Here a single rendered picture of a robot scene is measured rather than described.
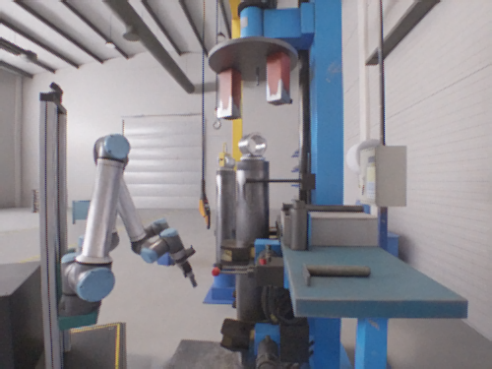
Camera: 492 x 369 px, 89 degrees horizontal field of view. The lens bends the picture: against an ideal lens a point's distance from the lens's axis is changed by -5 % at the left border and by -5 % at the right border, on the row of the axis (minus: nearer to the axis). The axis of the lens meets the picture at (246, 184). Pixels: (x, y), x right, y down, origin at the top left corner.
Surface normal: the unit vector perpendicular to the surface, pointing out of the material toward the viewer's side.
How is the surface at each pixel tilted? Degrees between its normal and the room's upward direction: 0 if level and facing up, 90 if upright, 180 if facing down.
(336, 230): 90
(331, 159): 90
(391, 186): 90
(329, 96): 90
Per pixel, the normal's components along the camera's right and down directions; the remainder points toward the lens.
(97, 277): 0.74, 0.09
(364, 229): -0.08, 0.01
